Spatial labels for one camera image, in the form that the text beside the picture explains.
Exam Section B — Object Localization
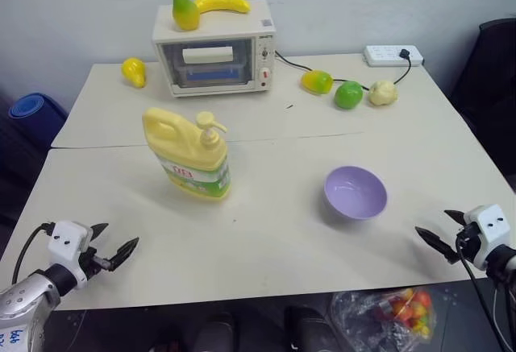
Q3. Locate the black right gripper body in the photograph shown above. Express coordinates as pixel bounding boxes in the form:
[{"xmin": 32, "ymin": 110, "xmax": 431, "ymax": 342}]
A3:
[{"xmin": 455, "ymin": 224, "xmax": 484, "ymax": 258}]

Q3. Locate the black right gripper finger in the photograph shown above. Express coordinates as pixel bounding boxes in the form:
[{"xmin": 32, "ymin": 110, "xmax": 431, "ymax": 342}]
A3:
[
  {"xmin": 443, "ymin": 209, "xmax": 468, "ymax": 228},
  {"xmin": 414, "ymin": 226, "xmax": 460, "ymax": 265}
]

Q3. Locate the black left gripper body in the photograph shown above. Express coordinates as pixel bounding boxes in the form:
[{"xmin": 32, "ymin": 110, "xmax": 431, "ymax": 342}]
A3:
[{"xmin": 78, "ymin": 246, "xmax": 115, "ymax": 283}]

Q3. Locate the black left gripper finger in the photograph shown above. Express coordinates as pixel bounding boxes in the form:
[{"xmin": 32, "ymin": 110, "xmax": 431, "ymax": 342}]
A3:
[
  {"xmin": 91, "ymin": 222, "xmax": 110, "ymax": 243},
  {"xmin": 109, "ymin": 236, "xmax": 140, "ymax": 274}
]

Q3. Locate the purple plastic bowl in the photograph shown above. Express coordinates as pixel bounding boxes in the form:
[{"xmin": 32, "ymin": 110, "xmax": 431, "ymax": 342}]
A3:
[{"xmin": 322, "ymin": 165, "xmax": 389, "ymax": 222}]

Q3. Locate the yellow detergent bottle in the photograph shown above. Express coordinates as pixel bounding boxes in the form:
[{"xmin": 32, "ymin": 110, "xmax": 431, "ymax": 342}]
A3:
[{"xmin": 141, "ymin": 106, "xmax": 232, "ymax": 201}]

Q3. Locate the clear plastic bag of fruit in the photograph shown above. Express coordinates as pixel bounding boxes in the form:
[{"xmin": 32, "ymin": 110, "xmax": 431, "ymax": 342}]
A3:
[{"xmin": 329, "ymin": 286, "xmax": 439, "ymax": 348}]

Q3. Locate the blue rolled foam mat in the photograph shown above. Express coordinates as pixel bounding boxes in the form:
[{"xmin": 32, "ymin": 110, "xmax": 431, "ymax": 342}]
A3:
[{"xmin": 8, "ymin": 92, "xmax": 69, "ymax": 144}]

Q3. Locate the black chair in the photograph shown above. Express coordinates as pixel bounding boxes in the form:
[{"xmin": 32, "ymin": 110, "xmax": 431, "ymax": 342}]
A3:
[{"xmin": 446, "ymin": 17, "xmax": 516, "ymax": 193}]

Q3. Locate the green toy apple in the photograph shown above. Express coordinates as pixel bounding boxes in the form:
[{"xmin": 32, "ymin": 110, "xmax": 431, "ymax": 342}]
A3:
[{"xmin": 333, "ymin": 81, "xmax": 364, "ymax": 111}]

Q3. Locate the white power strip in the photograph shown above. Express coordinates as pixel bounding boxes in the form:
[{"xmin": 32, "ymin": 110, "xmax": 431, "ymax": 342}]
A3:
[{"xmin": 362, "ymin": 43, "xmax": 426, "ymax": 68}]

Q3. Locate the blue oven tray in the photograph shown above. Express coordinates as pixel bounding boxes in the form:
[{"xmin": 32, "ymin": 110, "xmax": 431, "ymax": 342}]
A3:
[{"xmin": 174, "ymin": 63, "xmax": 248, "ymax": 86}]

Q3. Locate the yellow-green toy mango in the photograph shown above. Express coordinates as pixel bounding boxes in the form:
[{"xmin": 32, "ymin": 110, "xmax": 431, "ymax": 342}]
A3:
[{"xmin": 300, "ymin": 69, "xmax": 335, "ymax": 96}]

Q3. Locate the white toaster oven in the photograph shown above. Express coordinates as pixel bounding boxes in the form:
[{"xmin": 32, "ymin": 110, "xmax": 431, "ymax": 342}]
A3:
[{"xmin": 151, "ymin": 0, "xmax": 277, "ymax": 99}]

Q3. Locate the green and yellow toy pear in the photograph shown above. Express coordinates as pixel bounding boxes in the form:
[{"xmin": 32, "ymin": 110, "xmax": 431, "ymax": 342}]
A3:
[{"xmin": 172, "ymin": 0, "xmax": 202, "ymax": 32}]

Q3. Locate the yellow toy banana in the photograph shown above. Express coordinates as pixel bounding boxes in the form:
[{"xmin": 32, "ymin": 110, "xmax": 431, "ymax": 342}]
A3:
[{"xmin": 193, "ymin": 0, "xmax": 252, "ymax": 16}]

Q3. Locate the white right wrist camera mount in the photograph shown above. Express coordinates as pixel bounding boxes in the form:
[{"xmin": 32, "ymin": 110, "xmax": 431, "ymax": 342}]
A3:
[{"xmin": 463, "ymin": 203, "xmax": 509, "ymax": 273}]

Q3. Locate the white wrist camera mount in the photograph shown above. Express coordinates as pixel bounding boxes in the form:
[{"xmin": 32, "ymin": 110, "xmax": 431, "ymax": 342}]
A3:
[
  {"xmin": 463, "ymin": 203, "xmax": 509, "ymax": 273},
  {"xmin": 48, "ymin": 219, "xmax": 94, "ymax": 288}
]

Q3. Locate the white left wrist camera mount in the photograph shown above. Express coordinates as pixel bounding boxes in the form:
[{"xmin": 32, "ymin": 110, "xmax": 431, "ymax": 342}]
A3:
[{"xmin": 48, "ymin": 219, "xmax": 94, "ymax": 288}]

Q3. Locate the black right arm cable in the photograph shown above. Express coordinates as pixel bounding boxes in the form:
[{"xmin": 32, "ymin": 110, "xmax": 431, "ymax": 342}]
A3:
[{"xmin": 455, "ymin": 234, "xmax": 510, "ymax": 352}]

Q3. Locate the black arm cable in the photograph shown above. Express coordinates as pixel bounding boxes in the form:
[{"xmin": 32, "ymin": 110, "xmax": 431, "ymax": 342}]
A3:
[
  {"xmin": 455, "ymin": 234, "xmax": 510, "ymax": 352},
  {"xmin": 11, "ymin": 222, "xmax": 56, "ymax": 285}
]

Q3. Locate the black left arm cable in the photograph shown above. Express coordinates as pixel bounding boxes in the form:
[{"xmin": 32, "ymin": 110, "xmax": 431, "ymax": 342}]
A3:
[{"xmin": 11, "ymin": 222, "xmax": 56, "ymax": 285}]

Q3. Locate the black oven power cord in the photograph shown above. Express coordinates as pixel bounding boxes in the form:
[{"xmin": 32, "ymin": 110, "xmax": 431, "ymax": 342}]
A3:
[{"xmin": 274, "ymin": 49, "xmax": 413, "ymax": 92}]

